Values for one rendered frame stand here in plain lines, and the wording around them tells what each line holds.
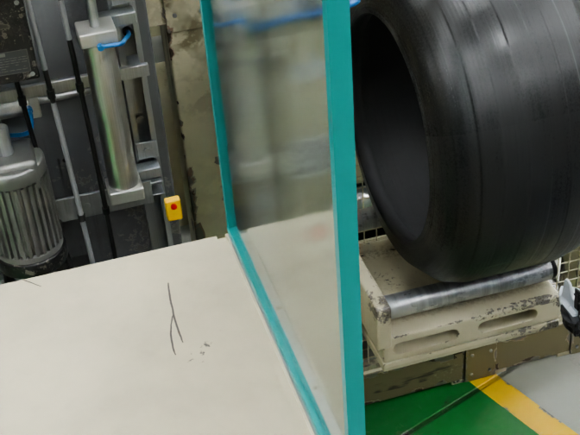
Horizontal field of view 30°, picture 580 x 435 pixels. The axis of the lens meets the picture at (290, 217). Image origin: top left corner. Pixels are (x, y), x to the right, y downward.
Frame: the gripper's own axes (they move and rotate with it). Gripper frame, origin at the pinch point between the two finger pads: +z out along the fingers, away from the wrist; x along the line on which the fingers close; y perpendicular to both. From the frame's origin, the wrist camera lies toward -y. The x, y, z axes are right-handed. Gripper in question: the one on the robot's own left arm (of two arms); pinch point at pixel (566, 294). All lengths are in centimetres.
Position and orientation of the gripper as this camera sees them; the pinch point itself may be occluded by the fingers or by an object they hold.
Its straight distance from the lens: 186.5
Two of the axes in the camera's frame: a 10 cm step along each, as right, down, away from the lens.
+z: -2.7, -4.3, 8.6
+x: -9.6, 2.1, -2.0
